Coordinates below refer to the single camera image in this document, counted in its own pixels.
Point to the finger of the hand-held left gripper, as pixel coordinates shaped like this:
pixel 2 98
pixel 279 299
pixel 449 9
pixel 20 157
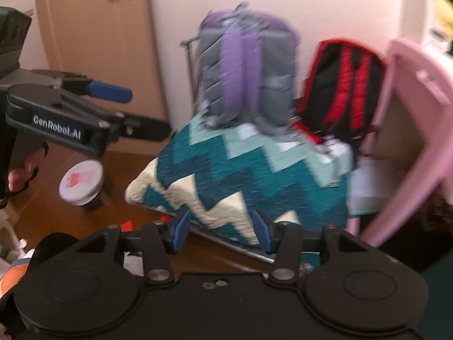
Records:
pixel 141 127
pixel 109 91

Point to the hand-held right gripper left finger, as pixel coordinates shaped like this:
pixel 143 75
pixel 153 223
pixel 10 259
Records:
pixel 180 232

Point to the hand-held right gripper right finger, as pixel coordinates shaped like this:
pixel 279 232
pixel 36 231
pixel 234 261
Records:
pixel 262 230

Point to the red wrapper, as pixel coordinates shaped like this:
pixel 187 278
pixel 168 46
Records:
pixel 127 225

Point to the person's left hand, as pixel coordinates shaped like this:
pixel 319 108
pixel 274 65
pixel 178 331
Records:
pixel 19 179

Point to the beige wooden door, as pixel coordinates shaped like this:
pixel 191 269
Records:
pixel 88 42

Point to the teal zigzag quilted blanket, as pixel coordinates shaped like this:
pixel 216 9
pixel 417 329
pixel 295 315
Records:
pixel 247 177

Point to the white round stool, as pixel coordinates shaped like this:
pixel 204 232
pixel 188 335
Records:
pixel 79 180

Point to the stack of white papers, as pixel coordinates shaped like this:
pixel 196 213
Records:
pixel 364 187

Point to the purple grey backpack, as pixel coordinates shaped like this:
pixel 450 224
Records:
pixel 244 63

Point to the red black backpack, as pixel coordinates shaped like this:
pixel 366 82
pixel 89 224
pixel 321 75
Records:
pixel 339 88

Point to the pink desk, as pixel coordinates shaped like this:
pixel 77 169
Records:
pixel 417 113

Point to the metal rack frame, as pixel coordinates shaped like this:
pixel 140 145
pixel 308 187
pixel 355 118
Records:
pixel 240 246

